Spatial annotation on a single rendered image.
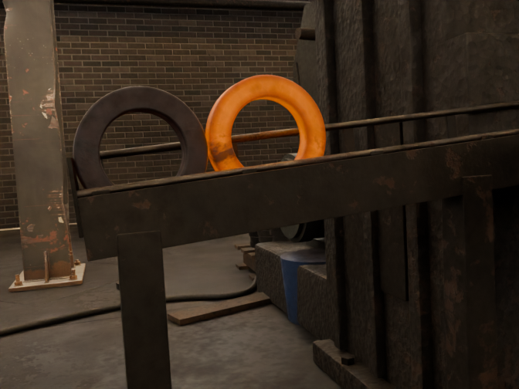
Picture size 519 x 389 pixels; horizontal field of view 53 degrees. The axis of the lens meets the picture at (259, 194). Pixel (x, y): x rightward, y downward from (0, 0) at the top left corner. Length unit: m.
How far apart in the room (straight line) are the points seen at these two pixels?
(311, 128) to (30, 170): 2.62
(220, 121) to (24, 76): 2.63
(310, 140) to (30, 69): 2.67
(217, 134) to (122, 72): 6.20
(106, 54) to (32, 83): 3.71
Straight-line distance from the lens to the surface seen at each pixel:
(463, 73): 1.07
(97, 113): 0.74
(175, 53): 7.05
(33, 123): 3.29
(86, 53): 6.97
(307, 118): 0.80
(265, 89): 0.78
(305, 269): 1.96
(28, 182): 3.29
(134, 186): 0.72
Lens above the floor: 0.65
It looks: 4 degrees down
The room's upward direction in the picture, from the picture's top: 3 degrees counter-clockwise
